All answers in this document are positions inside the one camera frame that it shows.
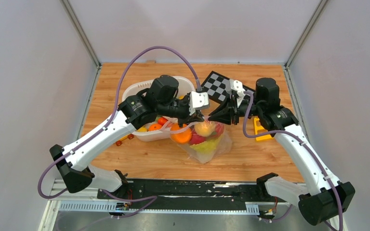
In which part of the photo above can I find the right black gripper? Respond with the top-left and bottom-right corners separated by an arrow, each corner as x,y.
208,93 -> 264,125

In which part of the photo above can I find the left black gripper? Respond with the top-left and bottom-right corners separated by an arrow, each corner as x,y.
158,92 -> 205,128

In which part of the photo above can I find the yellow peach fruit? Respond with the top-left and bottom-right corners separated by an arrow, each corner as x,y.
194,121 -> 215,137

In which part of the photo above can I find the orange fruit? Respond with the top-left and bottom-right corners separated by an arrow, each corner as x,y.
148,123 -> 162,131
170,123 -> 192,144

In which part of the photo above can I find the clear zip top bag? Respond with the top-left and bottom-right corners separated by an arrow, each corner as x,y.
160,119 -> 233,164

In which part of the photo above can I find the yellow napa cabbage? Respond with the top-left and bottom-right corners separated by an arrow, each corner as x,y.
189,137 -> 223,164

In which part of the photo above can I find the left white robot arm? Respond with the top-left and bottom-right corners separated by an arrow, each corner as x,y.
50,75 -> 209,199

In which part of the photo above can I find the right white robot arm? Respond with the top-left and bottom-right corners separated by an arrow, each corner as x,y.
209,77 -> 355,230

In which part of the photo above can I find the carrot with green stem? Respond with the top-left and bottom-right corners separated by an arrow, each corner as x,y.
157,116 -> 168,126

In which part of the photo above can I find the black white checkerboard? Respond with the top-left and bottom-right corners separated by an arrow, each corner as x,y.
198,71 -> 255,104

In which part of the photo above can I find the yellow plastic triangle piece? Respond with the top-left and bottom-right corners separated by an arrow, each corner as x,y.
253,117 -> 273,142

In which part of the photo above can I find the yellow lemon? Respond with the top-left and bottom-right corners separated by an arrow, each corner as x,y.
137,127 -> 148,132

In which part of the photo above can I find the yellow toy car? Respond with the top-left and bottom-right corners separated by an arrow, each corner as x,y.
115,134 -> 134,146

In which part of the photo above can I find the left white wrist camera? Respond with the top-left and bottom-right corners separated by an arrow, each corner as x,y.
189,91 -> 210,116

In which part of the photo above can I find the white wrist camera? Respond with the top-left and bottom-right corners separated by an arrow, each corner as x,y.
189,91 -> 210,116
229,79 -> 246,108

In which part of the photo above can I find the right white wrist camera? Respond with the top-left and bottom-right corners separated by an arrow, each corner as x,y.
229,79 -> 246,108

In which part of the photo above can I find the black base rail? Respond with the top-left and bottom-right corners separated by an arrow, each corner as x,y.
46,178 -> 342,220

